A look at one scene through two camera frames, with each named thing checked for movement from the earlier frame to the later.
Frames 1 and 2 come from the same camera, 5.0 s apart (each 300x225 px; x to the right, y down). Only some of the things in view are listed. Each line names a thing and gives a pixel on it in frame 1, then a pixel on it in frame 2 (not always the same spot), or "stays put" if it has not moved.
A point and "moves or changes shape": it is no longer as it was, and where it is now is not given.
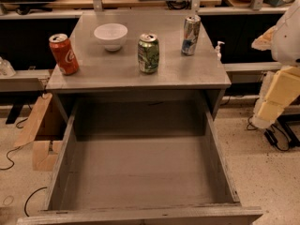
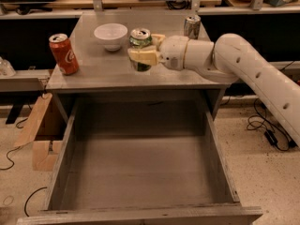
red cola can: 64,52 stays put
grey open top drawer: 141,162 stays put
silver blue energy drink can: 191,27 stays put
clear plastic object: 6,68 stays put
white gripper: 287,44 -> 172,52
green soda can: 148,53 moves or changes shape
